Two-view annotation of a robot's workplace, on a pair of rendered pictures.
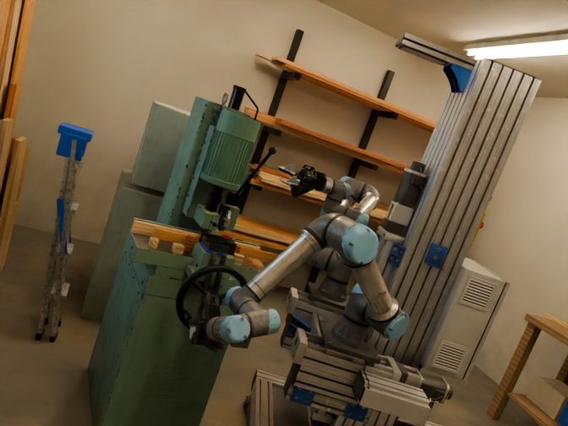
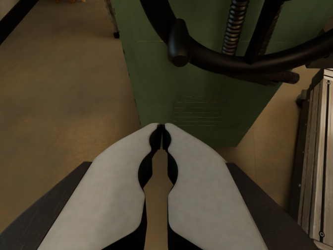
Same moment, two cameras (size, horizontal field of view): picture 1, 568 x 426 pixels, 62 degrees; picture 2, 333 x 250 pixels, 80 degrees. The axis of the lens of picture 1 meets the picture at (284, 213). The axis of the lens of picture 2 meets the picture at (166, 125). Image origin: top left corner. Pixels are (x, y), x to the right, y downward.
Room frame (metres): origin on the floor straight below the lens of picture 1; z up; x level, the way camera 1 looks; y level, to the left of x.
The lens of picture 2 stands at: (1.49, 0.13, 0.89)
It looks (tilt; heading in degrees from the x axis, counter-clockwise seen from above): 60 degrees down; 30
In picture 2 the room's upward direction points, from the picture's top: straight up
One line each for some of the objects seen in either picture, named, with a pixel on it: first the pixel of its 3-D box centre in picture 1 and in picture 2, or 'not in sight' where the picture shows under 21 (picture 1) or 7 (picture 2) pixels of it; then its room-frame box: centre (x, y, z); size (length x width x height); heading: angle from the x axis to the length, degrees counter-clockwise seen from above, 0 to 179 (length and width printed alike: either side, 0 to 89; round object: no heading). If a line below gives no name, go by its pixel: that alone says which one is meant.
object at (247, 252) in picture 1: (219, 246); not in sight; (2.07, 0.22, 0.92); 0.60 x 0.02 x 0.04; 119
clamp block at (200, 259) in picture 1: (212, 259); not in sight; (1.86, 0.21, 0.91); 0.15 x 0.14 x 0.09; 119
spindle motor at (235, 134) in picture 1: (230, 150); not in sight; (2.03, 0.31, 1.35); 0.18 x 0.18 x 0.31
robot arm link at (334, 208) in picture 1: (333, 210); not in sight; (2.19, -0.21, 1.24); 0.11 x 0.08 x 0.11; 74
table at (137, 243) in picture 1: (203, 262); not in sight; (1.94, 0.25, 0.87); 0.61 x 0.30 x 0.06; 119
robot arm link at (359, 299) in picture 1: (364, 302); not in sight; (1.80, -0.42, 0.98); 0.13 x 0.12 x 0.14; 37
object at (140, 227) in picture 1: (199, 240); not in sight; (2.05, 0.31, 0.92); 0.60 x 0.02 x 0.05; 119
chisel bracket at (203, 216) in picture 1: (206, 218); not in sight; (2.05, 0.31, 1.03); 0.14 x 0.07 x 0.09; 29
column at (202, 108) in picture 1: (199, 176); not in sight; (2.28, 0.45, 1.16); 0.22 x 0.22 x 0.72; 29
